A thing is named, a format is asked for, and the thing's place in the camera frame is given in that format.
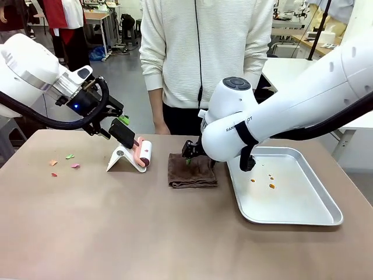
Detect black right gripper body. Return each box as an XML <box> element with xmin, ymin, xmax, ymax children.
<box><xmin>182</xmin><ymin>139</ymin><xmax>211</xmax><ymax>160</ymax></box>

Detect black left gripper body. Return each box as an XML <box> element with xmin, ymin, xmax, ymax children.
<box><xmin>55</xmin><ymin>77</ymin><xmax>110</xmax><ymax>125</ymax></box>

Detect brown terry towel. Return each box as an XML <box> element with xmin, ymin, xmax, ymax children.
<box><xmin>167</xmin><ymin>152</ymin><xmax>219</xmax><ymax>189</ymax></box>

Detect pink white lint roller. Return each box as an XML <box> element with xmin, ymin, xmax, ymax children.
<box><xmin>109</xmin><ymin>118</ymin><xmax>154</xmax><ymax>169</ymax></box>

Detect person's right forearm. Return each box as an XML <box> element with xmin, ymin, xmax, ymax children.
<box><xmin>148</xmin><ymin>87</ymin><xmax>171</xmax><ymax>126</ymax></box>

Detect person's right hand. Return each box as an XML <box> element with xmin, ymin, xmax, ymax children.
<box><xmin>154</xmin><ymin>123</ymin><xmax>172</xmax><ymax>135</ymax></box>

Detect black trousers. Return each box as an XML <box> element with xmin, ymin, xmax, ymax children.
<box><xmin>162</xmin><ymin>99</ymin><xmax>211</xmax><ymax>137</ymax></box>

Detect white lint roller stand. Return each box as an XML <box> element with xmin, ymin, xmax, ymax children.
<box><xmin>105</xmin><ymin>143</ymin><xmax>148</xmax><ymax>174</ymax></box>

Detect blue plastic bag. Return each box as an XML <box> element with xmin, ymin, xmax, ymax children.
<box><xmin>88</xmin><ymin>45</ymin><xmax>107</xmax><ymax>62</ymax></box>

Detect silver metal tray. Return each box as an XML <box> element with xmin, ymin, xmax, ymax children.
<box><xmin>226</xmin><ymin>146</ymin><xmax>344</xmax><ymax>226</ymax></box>

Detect bystander in red vest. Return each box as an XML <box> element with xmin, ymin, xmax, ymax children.
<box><xmin>43</xmin><ymin>0</ymin><xmax>89</xmax><ymax>72</ymax></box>

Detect grey plastic stool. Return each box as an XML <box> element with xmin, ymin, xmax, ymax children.
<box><xmin>0</xmin><ymin>115</ymin><xmax>27</xmax><ymax>166</ymax></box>

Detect grey stacked stools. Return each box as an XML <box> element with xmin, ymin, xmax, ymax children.
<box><xmin>120</xmin><ymin>13</ymin><xmax>140</xmax><ymax>47</ymax></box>

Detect light wooden desk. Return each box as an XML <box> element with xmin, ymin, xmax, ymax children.
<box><xmin>83</xmin><ymin>10</ymin><xmax>121</xmax><ymax>57</ymax></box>

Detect white ribbed sweater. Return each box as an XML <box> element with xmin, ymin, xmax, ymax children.
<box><xmin>139</xmin><ymin>0</ymin><xmax>276</xmax><ymax>110</ymax></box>

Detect wooden workbench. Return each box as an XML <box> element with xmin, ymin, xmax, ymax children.
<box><xmin>291</xmin><ymin>34</ymin><xmax>342</xmax><ymax>60</ymax></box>

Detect black tripod pole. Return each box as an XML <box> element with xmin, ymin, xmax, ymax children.
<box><xmin>308</xmin><ymin>0</ymin><xmax>332</xmax><ymax>61</ymax></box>

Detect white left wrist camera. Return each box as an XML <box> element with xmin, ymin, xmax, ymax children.
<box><xmin>68</xmin><ymin>65</ymin><xmax>94</xmax><ymax>89</ymax></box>

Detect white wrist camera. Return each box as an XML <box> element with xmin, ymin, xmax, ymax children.
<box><xmin>198</xmin><ymin>108</ymin><xmax>209</xmax><ymax>130</ymax></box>
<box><xmin>68</xmin><ymin>65</ymin><xmax>94</xmax><ymax>89</ymax></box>

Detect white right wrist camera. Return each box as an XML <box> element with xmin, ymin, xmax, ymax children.
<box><xmin>198</xmin><ymin>108</ymin><xmax>209</xmax><ymax>130</ymax></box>

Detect black arm strap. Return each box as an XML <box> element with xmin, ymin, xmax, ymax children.
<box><xmin>235</xmin><ymin>120</ymin><xmax>259</xmax><ymax>152</ymax></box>

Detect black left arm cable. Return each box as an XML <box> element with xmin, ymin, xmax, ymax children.
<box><xmin>0</xmin><ymin>76</ymin><xmax>111</xmax><ymax>131</ymax></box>

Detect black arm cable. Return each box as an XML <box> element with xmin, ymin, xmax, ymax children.
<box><xmin>0</xmin><ymin>76</ymin><xmax>111</xmax><ymax>131</ymax></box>
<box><xmin>239</xmin><ymin>89</ymin><xmax>373</xmax><ymax>173</ymax></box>

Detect thin black cord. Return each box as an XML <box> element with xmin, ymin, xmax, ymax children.
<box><xmin>194</xmin><ymin>0</ymin><xmax>204</xmax><ymax>103</ymax></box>

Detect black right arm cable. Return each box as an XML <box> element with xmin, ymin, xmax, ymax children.
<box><xmin>239</xmin><ymin>89</ymin><xmax>373</xmax><ymax>173</ymax></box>

